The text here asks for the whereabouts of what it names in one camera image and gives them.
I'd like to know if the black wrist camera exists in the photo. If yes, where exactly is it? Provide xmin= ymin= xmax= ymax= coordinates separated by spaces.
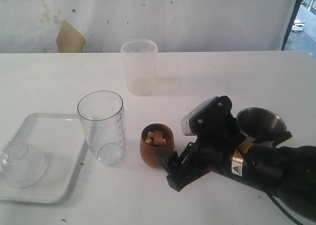
xmin=181 ymin=95 xmax=239 ymax=139

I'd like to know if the translucent white plastic container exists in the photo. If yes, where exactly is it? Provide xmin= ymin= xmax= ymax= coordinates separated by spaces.
xmin=120 ymin=38 xmax=158 ymax=96

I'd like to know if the dark window frame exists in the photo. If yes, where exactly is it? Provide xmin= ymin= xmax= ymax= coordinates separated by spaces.
xmin=281 ymin=0 xmax=303 ymax=50

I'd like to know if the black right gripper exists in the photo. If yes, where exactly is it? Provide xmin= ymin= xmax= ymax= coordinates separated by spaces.
xmin=154 ymin=129 xmax=244 ymax=192

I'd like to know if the clear plastic shaker lid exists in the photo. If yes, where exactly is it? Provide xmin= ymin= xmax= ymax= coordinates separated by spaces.
xmin=0 ymin=139 xmax=48 ymax=188

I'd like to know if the white plastic tray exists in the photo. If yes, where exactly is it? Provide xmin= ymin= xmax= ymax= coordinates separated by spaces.
xmin=0 ymin=113 xmax=86 ymax=204

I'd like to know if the white parked car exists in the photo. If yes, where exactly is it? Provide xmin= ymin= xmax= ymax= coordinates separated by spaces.
xmin=291 ymin=19 xmax=305 ymax=32

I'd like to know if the stainless steel cup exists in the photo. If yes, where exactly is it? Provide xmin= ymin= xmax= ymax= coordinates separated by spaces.
xmin=236 ymin=107 xmax=287 ymax=143

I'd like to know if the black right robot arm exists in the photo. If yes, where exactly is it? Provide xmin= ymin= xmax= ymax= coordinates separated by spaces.
xmin=154 ymin=129 xmax=316 ymax=221

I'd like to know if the brown wooden cup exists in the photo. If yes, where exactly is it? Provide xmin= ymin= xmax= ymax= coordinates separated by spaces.
xmin=140 ymin=123 xmax=175 ymax=168

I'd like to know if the clear plastic shaker cup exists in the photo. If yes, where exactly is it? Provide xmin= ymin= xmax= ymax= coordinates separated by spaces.
xmin=77 ymin=90 xmax=126 ymax=166

